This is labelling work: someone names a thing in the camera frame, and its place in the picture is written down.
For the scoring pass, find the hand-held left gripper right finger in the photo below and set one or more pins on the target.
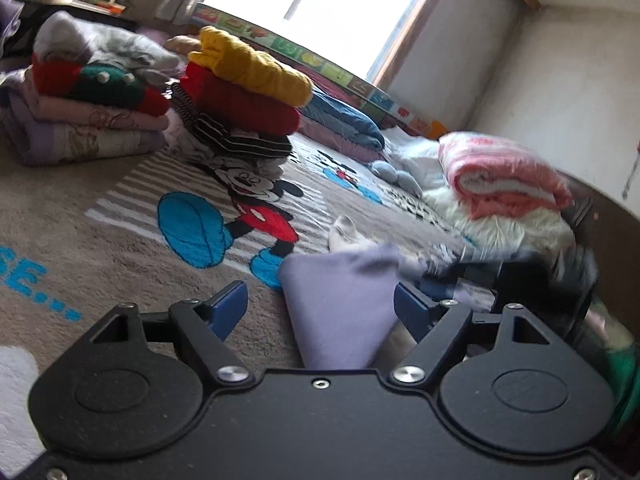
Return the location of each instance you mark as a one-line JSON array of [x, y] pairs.
[[410, 306]]

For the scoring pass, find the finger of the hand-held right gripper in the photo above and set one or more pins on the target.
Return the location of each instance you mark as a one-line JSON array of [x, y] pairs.
[[470, 270]]

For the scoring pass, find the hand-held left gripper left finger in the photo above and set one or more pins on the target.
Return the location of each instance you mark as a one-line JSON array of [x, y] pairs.
[[230, 305]]

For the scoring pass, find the purple and cream sweatshirt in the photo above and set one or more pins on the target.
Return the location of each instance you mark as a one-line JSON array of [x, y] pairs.
[[340, 305]]

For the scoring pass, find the white fluffy duvet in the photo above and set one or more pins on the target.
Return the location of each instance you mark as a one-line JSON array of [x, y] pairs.
[[500, 232]]

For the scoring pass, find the folded pink blanket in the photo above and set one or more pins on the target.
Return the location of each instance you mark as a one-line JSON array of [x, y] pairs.
[[505, 175]]

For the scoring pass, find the light blue plush toy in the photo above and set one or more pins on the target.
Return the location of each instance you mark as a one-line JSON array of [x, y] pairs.
[[397, 175]]

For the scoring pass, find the cartoon mouse printed blanket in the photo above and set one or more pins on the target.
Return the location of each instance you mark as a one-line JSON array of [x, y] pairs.
[[125, 240]]

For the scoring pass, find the folded white printed garment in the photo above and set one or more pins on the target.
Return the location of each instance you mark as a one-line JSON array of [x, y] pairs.
[[200, 152]]

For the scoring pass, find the folded black striped garment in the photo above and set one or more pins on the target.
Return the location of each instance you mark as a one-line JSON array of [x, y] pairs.
[[230, 137]]

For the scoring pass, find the purple floral pillow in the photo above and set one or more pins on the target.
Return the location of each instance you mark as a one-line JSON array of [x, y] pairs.
[[340, 147]]

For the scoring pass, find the folded blue quilt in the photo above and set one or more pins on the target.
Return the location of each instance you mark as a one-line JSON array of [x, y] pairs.
[[345, 122]]

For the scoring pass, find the folded red knit sweater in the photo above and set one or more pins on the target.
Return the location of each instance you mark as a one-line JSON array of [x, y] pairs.
[[240, 107]]

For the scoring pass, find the folded lilac printed garment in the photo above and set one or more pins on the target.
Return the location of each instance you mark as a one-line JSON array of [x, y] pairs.
[[75, 140]]

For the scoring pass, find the folded pink garment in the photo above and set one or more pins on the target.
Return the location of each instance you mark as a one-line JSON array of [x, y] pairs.
[[100, 116]]

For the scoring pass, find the folded yellow knit sweater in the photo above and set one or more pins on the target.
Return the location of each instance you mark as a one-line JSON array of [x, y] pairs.
[[255, 67]]

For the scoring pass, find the folded red green sweater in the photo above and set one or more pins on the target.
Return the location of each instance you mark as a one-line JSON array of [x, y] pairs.
[[100, 85]]

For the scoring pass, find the colourful play mat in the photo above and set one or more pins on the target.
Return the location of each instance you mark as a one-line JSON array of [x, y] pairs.
[[320, 62]]

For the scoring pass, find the folded grey white garment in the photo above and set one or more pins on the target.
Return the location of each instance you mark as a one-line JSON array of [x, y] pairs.
[[100, 42]]

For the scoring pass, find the window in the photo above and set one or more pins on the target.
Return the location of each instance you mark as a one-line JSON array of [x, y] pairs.
[[325, 5]]

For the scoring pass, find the dark cluttered table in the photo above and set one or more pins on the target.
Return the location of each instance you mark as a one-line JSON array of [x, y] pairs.
[[80, 7]]

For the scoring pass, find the purple cloth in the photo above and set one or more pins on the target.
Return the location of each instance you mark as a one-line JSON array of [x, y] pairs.
[[10, 15]]

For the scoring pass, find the dark wooden bed frame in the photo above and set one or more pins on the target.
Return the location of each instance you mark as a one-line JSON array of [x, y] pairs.
[[615, 240]]

